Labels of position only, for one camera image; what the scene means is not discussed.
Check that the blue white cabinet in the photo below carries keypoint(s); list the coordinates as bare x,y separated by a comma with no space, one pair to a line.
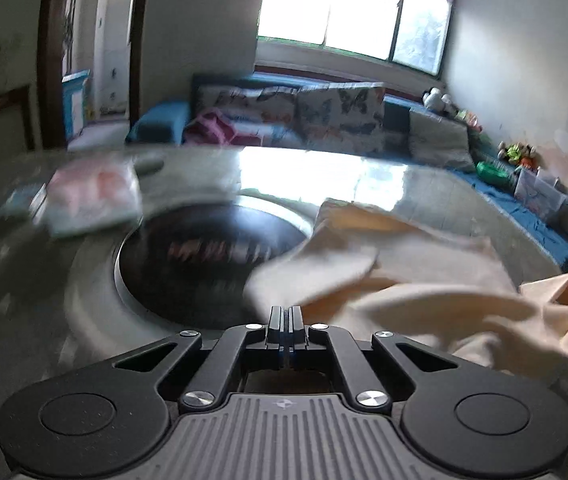
74,103

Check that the green plastic basin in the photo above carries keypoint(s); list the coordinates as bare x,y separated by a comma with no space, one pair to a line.
492,175

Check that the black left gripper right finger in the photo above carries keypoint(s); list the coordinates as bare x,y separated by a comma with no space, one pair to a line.
333,352

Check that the black round induction cooktop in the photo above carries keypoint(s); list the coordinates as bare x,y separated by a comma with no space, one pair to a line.
189,265

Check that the pink white tissue pack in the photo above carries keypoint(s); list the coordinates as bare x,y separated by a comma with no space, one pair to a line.
92,194

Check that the magenta cloth on sofa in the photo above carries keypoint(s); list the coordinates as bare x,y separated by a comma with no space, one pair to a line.
209,128

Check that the butterfly print cushion left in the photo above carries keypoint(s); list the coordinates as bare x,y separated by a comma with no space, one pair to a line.
267,113

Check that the grey plain cushion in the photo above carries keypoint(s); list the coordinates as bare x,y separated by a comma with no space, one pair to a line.
439,142

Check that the cream beige garment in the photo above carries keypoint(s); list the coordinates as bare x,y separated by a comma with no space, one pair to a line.
365,271

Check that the blue sectional sofa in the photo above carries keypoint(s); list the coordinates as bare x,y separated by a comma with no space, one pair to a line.
164,124

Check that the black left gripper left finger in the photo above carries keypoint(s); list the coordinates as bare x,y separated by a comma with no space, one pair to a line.
220,370

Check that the window with green frame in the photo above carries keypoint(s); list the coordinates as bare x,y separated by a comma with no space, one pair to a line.
411,33

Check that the butterfly print cushion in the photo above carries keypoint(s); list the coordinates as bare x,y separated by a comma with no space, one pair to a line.
267,113
342,118

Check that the butterfly print cushion right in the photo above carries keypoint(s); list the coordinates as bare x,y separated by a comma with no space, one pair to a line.
342,118

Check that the clear plastic storage box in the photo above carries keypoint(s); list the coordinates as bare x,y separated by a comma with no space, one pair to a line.
542,199

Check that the white plush toy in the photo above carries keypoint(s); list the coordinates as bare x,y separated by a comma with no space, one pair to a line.
439,102

